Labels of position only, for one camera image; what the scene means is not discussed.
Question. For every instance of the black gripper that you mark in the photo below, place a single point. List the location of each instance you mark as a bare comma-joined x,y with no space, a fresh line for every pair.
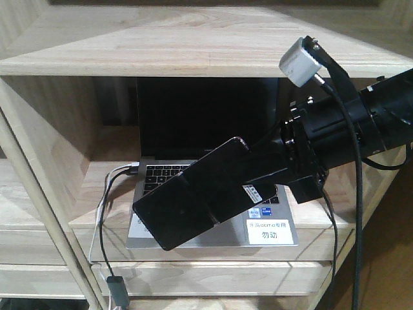
319,128

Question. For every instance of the light wooden shelf unit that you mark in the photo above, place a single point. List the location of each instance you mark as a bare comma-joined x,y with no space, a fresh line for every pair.
57,150

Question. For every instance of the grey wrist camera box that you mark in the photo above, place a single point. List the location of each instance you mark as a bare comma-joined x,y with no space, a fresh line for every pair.
298,65

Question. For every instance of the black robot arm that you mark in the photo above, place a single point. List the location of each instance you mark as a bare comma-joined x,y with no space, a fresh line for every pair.
382,117

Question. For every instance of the grey cable adapter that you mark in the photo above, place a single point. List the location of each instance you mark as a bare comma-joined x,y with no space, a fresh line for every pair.
117,288

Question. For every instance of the black smartphone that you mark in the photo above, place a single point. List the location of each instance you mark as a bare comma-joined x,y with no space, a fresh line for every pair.
207,193

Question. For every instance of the silver laptop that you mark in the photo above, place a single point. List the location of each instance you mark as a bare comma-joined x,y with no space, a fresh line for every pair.
183,119

